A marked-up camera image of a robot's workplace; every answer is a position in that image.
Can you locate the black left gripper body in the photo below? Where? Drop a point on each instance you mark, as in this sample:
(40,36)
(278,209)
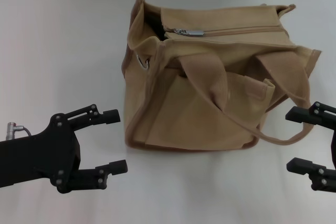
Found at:
(39,158)

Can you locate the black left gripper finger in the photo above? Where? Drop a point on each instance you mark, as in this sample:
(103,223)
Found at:
(105,174)
(105,116)

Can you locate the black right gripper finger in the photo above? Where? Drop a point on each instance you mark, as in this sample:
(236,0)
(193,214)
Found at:
(315,172)
(309,115)

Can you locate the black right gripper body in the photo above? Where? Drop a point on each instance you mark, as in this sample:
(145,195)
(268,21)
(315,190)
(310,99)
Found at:
(334,150)

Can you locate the khaki canvas food bag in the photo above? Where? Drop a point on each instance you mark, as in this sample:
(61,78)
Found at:
(199,111)

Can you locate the silver metal zipper pull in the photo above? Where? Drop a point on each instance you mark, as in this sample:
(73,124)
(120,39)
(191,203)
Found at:
(193,32)

